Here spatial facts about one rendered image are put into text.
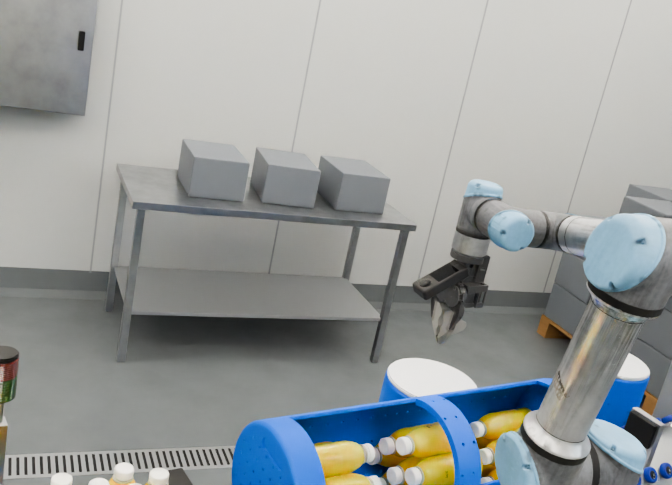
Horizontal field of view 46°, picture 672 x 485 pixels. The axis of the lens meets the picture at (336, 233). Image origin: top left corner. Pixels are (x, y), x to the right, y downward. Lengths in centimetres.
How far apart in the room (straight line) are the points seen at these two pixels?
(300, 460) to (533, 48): 449
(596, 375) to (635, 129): 522
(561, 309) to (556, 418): 449
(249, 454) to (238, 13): 348
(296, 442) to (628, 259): 75
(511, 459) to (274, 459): 48
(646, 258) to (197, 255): 417
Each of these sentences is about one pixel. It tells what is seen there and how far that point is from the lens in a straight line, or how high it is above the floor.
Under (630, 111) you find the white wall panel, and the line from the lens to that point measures 637.
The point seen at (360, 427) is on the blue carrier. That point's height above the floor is 111.
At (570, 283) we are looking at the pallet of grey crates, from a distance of 575.
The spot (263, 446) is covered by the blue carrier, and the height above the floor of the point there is 118.
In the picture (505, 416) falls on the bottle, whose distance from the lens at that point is 210.
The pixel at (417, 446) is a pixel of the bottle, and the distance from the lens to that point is 182.
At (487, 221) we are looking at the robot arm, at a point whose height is 171.
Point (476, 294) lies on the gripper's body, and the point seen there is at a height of 152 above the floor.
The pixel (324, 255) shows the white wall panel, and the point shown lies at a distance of 539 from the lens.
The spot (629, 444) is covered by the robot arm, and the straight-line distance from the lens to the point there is 149.
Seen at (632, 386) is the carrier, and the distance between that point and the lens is 290.
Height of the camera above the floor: 207
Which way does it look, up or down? 17 degrees down
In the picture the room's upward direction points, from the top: 12 degrees clockwise
